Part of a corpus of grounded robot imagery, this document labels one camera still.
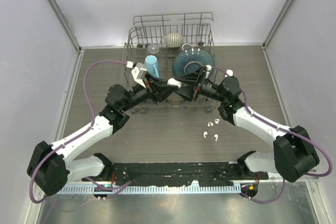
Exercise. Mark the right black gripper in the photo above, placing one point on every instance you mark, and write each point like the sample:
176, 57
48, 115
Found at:
196, 79

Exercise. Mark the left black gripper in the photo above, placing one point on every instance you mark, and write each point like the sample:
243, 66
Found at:
158, 88

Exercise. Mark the white earbud charging case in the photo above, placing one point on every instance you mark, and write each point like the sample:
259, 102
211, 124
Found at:
174, 82

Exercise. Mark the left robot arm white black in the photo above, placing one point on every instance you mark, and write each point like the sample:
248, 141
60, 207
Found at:
54, 165

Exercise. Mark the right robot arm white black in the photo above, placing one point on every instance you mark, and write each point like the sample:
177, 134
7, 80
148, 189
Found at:
292, 153

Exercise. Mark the light blue mug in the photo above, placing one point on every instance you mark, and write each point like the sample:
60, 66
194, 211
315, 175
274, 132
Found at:
152, 66

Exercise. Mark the large blue ceramic plate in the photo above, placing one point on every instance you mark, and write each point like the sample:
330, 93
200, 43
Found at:
190, 60

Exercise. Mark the small clear glass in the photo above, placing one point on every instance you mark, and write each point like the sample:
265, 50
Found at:
153, 49

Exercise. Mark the white rimmed cup behind plate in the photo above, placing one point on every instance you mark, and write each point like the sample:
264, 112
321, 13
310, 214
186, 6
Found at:
186, 46

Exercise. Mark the striped beige ceramic jar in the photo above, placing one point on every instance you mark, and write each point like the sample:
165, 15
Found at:
172, 40

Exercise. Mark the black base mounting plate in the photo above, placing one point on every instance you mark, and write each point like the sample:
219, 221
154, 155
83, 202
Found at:
179, 174

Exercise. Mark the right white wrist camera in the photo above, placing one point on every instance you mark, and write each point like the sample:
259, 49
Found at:
209, 71

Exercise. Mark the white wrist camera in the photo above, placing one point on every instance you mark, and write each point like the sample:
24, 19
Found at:
209, 71
138, 71

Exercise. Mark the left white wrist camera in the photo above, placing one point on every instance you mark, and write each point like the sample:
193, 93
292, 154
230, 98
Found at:
138, 71

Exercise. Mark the grey wire dish rack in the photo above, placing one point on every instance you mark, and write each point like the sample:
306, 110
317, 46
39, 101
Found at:
149, 29

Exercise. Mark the white slotted cable duct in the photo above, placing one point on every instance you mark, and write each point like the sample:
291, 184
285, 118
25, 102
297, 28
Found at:
194, 188

